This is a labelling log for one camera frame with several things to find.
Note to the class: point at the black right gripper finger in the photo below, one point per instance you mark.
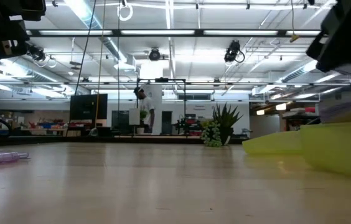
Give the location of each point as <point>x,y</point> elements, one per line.
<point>346,49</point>

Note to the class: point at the black background robot arm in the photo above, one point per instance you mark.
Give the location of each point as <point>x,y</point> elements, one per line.
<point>183,126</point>

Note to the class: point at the red storage bins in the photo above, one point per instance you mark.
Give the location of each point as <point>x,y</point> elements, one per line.
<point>309,109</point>

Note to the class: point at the black overhead light bar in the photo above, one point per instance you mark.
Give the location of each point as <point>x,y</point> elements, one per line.
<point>116,32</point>

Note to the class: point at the workbench with coloured bins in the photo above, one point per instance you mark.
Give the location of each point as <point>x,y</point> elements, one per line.
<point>48,125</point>

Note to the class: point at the yellow transparent zip pouch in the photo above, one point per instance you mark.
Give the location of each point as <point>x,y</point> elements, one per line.
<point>334,146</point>

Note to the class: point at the black monitor screen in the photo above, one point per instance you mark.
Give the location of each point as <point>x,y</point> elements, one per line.
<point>85,107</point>

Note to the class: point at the white box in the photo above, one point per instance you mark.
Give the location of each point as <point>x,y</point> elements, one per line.
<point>134,116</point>

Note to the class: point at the green potted succulent plant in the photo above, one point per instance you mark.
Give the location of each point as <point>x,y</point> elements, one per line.
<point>222,124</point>

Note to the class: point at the small green potted plant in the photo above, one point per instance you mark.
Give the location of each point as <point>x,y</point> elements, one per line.
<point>143,114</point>

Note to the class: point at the person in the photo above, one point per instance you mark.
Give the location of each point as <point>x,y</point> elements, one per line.
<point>147,109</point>

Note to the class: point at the black metal table frame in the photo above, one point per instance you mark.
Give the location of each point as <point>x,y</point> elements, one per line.
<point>69,140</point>

